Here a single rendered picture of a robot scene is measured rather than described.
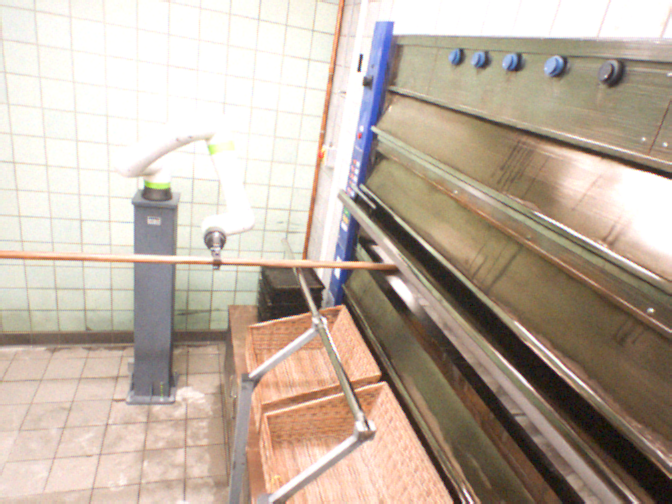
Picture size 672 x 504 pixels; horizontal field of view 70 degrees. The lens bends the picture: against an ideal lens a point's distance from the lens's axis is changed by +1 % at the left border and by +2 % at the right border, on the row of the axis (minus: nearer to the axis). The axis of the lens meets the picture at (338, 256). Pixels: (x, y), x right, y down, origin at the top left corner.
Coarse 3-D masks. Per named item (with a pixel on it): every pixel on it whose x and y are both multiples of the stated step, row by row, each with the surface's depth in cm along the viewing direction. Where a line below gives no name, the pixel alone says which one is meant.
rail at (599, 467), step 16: (384, 240) 163; (400, 256) 151; (416, 272) 140; (432, 288) 131; (448, 304) 123; (464, 320) 116; (480, 336) 110; (496, 352) 105; (512, 368) 100; (528, 384) 96; (528, 400) 93; (544, 400) 92; (544, 416) 89; (560, 416) 88; (560, 432) 86; (576, 448) 82; (592, 464) 79; (608, 480) 76; (624, 496) 73
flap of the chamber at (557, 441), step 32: (384, 224) 189; (416, 256) 162; (416, 288) 138; (448, 288) 142; (448, 320) 122; (480, 320) 126; (480, 352) 108; (512, 352) 114; (512, 384) 98; (544, 384) 104; (576, 416) 95; (608, 448) 88; (640, 480) 82
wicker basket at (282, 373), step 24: (264, 336) 231; (336, 336) 234; (360, 336) 212; (264, 360) 228; (288, 360) 231; (312, 360) 234; (360, 360) 207; (264, 384) 212; (288, 384) 215; (312, 384) 217; (336, 384) 186; (360, 384) 189; (264, 408) 181; (336, 408) 206
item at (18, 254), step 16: (0, 256) 160; (16, 256) 161; (32, 256) 162; (48, 256) 164; (64, 256) 165; (80, 256) 167; (96, 256) 168; (112, 256) 170; (128, 256) 172; (144, 256) 173; (160, 256) 175; (176, 256) 177
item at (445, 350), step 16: (368, 256) 215; (384, 272) 201; (400, 288) 189; (400, 304) 182; (416, 304) 178; (416, 320) 169; (432, 320) 169; (432, 336) 158; (448, 352) 151; (448, 368) 148; (464, 368) 144; (464, 384) 139; (480, 384) 138; (480, 400) 132; (496, 400) 132; (496, 416) 126; (512, 416) 127; (496, 432) 125; (512, 432) 121; (512, 448) 119; (528, 448) 117; (528, 464) 113; (544, 464) 113; (544, 480) 108; (560, 480) 109; (544, 496) 108; (560, 496) 105; (576, 496) 105
